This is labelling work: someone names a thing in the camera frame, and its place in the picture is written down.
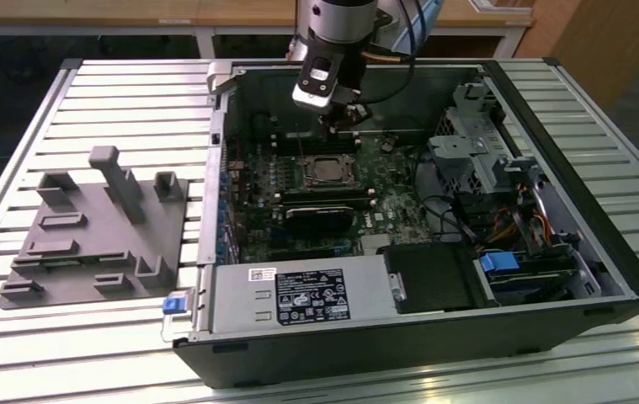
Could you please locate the silver CPU plate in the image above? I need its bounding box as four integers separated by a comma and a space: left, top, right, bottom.
310, 158, 350, 181

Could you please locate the pale blue teach pendant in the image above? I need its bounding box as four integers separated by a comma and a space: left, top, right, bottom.
392, 0, 446, 55

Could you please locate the grey metal drive cage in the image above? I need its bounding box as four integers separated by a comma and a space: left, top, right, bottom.
425, 82, 541, 195

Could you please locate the black RAM stick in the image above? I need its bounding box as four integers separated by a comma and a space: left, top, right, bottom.
281, 189, 370, 201

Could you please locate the green motherboard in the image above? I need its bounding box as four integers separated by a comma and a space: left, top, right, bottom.
224, 125, 438, 264

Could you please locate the clear plastic box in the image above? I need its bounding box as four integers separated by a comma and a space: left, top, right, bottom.
468, 0, 536, 12

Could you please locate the black graphics card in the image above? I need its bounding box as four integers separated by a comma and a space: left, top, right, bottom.
282, 204, 358, 235

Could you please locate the small silver heatsink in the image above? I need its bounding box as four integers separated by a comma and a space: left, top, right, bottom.
364, 234, 394, 254

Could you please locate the wooden cabinet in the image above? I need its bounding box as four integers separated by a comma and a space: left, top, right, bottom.
516, 0, 639, 109

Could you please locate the blue disk carrier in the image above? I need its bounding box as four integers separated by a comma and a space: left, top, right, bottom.
480, 251, 522, 274

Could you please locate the silver power supply unit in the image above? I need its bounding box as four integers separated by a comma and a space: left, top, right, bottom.
209, 255, 401, 334

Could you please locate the grey parts rack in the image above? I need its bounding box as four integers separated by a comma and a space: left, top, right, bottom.
0, 145, 192, 311

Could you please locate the black PC case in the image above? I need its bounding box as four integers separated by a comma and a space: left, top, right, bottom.
173, 56, 639, 391

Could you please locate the copper braided cable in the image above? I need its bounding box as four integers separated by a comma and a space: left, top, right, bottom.
362, 50, 414, 64

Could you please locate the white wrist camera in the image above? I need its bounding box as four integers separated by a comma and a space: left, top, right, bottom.
292, 54, 346, 114

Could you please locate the wooden desk white frame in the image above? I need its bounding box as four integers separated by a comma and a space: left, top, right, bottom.
0, 0, 537, 59

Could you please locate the yellow wire bundle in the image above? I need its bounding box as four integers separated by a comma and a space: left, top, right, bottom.
486, 211, 524, 246

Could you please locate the orange wire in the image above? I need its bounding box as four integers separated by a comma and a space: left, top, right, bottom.
530, 212, 554, 246

